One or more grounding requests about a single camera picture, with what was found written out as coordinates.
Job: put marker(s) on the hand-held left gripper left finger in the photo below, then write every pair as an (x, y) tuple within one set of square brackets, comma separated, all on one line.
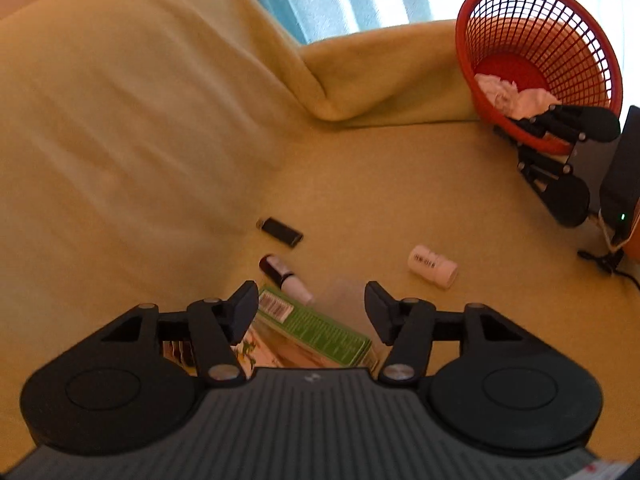
[(245, 310)]

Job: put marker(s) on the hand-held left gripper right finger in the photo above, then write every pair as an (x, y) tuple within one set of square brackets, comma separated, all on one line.
[(377, 310)]

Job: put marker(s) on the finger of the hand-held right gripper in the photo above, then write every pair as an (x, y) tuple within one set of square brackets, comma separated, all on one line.
[(540, 167), (555, 120)]

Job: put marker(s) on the white tissue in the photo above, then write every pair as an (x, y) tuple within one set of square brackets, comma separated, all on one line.
[(495, 87), (535, 102)]

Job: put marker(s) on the clear plastic cup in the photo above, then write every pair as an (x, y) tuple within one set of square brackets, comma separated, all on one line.
[(345, 302)]

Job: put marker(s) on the white medicine carton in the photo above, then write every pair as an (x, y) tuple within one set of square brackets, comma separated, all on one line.
[(252, 352)]

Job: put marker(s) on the small dark bottle white cap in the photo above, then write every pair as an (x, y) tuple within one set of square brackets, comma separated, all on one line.
[(275, 267)]

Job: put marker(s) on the green medicine carton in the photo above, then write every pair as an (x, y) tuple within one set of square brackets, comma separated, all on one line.
[(320, 332)]

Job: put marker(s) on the white pill bottle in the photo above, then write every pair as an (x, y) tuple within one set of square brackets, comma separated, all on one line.
[(431, 265)]

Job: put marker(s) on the black lighter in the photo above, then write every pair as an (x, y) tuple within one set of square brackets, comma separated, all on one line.
[(281, 232)]

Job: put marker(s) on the red plastic mesh basket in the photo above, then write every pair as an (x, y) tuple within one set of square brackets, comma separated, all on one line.
[(467, 75)]

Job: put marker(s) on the yellow covered sofa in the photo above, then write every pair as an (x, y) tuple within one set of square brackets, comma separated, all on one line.
[(150, 135)]

